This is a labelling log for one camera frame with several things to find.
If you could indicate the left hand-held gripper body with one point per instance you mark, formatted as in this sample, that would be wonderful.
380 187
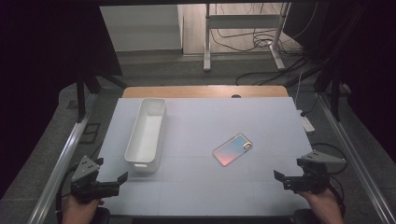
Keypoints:
85 183

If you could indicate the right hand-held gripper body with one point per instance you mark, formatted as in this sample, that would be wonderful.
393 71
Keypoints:
314 180

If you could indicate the white plastic bin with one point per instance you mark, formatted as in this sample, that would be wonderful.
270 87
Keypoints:
146 137

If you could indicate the iridescent phone case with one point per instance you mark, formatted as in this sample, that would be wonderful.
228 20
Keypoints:
232 150

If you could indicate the person's right hand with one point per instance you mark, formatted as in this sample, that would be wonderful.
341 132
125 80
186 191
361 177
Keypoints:
325 208

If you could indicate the person's left hand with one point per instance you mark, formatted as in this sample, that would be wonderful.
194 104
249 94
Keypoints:
79 213

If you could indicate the black rounded pad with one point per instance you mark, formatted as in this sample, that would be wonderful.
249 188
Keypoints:
303 217
102 216

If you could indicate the white power strip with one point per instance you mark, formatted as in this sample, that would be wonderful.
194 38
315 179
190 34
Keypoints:
307 124

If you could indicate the white table cover sheet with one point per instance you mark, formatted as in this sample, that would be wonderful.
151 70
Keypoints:
202 193

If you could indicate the black metal stand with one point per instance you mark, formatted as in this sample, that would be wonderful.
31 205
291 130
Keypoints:
335 93
81 93

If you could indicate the black curtain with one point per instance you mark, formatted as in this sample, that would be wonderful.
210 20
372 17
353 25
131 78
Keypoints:
367 62
37 77

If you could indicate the white cabinet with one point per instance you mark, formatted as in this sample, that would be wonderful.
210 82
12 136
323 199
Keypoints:
140 34

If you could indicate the aluminium rail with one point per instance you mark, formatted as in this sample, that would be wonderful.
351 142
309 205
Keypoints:
62 161
358 161

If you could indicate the black square floor frame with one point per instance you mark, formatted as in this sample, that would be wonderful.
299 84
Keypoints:
90 133

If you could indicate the white metal desk frame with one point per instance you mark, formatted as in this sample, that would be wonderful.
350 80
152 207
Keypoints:
207 37

